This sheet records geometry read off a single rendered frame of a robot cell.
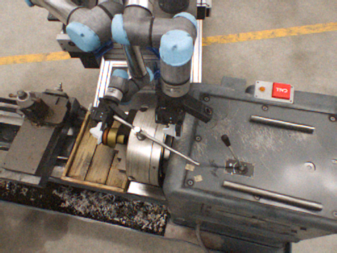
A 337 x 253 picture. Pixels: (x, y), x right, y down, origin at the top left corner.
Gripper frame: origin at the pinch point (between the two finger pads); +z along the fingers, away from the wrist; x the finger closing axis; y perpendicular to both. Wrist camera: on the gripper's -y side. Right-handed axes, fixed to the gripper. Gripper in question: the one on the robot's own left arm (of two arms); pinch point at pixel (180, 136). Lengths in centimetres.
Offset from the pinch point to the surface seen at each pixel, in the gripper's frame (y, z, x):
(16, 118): 90, 41, -23
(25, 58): 178, 101, -136
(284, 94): -31.9, -1.4, -25.4
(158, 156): 7.2, 11.5, 1.8
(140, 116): 16.9, 6.1, -10.4
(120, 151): 24.1, 21.1, -3.4
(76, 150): 52, 41, -11
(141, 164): 12.7, 14.9, 4.2
